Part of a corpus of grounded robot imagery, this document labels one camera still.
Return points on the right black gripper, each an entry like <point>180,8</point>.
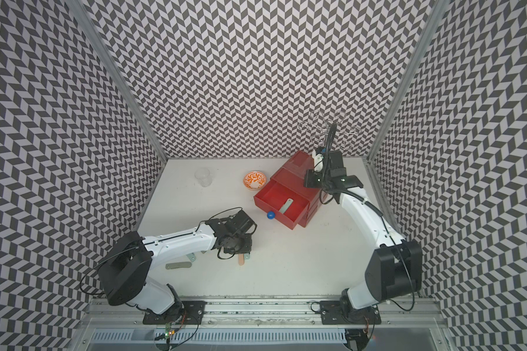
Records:
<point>308,177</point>

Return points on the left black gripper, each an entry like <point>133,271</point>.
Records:
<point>246,249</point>

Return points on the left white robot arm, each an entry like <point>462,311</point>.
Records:
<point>124,272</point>

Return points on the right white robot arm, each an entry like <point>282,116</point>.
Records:
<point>395,265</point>

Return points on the red drawer cabinet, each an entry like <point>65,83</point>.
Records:
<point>291,178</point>

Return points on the orange patterned bowl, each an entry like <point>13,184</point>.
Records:
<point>255,180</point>

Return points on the clear plastic cup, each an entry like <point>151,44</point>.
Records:
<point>204,177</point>

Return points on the olive green knife lower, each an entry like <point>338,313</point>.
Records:
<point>179,265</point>

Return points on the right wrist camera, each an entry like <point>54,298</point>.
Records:
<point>318,158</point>

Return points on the chrome wire rack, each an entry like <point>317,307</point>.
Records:
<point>315,130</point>

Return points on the aluminium front rail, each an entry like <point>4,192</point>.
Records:
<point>221,322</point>

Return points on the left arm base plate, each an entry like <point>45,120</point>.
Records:
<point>182,314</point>

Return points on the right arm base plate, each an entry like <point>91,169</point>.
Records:
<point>351,312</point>

